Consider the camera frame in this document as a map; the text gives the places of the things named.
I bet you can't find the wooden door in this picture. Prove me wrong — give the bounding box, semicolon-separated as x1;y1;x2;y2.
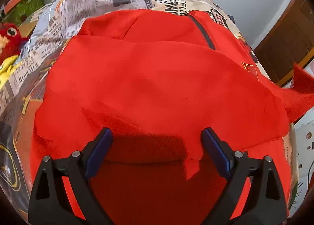
253;0;314;87

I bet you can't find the red garment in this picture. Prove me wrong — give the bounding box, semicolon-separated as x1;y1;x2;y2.
29;10;314;225

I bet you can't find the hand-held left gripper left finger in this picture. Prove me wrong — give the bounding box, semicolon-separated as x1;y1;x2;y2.
28;127;116;225

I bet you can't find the cardboard box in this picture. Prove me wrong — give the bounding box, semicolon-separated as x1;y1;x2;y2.
18;17;37;36

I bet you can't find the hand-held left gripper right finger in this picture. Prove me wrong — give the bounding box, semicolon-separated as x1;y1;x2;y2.
201;127;288;225

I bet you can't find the red plush toy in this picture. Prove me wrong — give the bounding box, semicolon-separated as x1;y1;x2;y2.
0;22;28;65

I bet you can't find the orange oblong object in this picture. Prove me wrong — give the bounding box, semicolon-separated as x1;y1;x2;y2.
5;0;27;13

